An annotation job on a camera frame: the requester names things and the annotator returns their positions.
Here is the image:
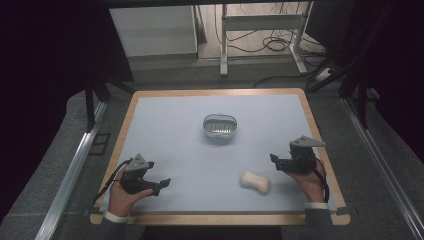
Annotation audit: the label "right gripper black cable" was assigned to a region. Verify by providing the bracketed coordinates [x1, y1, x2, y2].
[313, 157, 331, 203]

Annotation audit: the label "person's right hand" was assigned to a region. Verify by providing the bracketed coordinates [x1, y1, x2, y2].
[287, 160, 327, 204]

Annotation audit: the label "person's left hand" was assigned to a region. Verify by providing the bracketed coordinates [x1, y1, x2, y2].
[107, 167, 155, 218]

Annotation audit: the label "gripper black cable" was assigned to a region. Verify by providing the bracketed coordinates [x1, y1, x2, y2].
[313, 157, 331, 203]
[92, 158, 134, 205]

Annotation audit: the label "pale blue table mat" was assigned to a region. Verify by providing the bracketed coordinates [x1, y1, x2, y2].
[99, 93, 338, 215]

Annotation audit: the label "white desk frame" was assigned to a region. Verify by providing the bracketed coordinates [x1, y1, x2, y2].
[219, 1, 315, 78]

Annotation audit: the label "black metal stand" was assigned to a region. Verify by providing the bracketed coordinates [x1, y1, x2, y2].
[83, 74, 136, 133]
[305, 49, 381, 130]

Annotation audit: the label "black floor bracket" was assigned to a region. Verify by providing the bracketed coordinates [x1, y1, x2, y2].
[88, 132, 112, 157]

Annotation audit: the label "cream bone-shaped toy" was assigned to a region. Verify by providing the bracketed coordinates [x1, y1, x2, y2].
[239, 170, 271, 196]

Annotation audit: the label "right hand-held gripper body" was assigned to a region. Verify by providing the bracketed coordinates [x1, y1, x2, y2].
[280, 134, 327, 175]

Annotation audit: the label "white power strip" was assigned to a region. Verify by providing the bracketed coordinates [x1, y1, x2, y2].
[314, 67, 335, 83]

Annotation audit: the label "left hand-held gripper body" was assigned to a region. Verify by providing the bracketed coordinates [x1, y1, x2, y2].
[119, 153, 162, 196]

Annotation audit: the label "aluminium floor rail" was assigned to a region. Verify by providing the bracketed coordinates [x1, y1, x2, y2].
[342, 97, 424, 240]
[34, 101, 108, 240]

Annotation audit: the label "black floor cables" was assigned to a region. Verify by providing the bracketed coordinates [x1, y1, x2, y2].
[213, 2, 329, 89]

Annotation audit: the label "grey oval soap dish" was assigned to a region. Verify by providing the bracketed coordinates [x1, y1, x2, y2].
[202, 113, 239, 139]

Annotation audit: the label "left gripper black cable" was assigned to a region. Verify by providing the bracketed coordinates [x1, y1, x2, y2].
[92, 158, 134, 205]

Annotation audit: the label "white cabinet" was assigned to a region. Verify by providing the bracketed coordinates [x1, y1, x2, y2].
[109, 5, 199, 58]

